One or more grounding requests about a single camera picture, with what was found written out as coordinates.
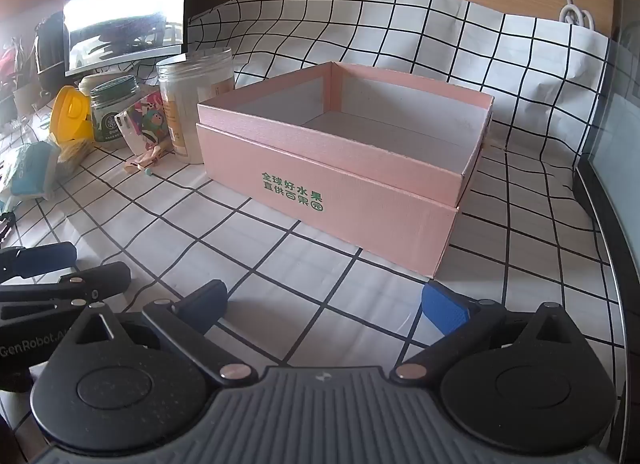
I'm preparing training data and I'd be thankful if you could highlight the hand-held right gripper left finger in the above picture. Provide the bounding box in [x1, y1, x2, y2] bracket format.
[67, 280, 257, 386]

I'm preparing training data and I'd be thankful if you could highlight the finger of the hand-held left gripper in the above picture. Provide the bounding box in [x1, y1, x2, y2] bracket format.
[0, 262, 132, 319]
[0, 242, 77, 285]

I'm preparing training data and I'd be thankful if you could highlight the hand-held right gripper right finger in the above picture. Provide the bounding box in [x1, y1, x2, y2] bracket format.
[392, 280, 583, 385]

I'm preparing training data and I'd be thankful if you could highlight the blue white tissue pack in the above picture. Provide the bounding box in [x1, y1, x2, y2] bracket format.
[10, 141, 61, 199]

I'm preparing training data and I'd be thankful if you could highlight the pink cardboard box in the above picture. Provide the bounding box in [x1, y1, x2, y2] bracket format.
[195, 61, 496, 279]

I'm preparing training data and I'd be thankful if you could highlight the white black checkered tablecloth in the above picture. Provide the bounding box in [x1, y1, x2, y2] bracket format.
[0, 0, 626, 464]

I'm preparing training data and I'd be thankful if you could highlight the yellow packet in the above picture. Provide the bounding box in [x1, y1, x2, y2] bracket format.
[57, 139, 96, 175]

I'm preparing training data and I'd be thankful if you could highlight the small pink doll figure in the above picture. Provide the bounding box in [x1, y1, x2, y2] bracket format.
[125, 141, 168, 175]

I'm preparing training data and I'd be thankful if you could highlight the yellow plastic object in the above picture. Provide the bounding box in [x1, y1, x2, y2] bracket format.
[48, 86, 94, 142]

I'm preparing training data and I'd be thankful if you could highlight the small green-lid jar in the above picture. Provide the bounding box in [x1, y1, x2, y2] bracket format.
[90, 75, 141, 143]

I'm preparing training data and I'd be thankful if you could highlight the colourful cartoon snack packet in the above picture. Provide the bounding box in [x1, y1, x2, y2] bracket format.
[114, 98, 168, 157]

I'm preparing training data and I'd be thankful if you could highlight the black framed panel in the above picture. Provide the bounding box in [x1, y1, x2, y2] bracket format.
[572, 0, 640, 464]

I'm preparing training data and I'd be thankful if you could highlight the large clear white-lid jar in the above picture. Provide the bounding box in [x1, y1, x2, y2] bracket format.
[156, 47, 236, 165]

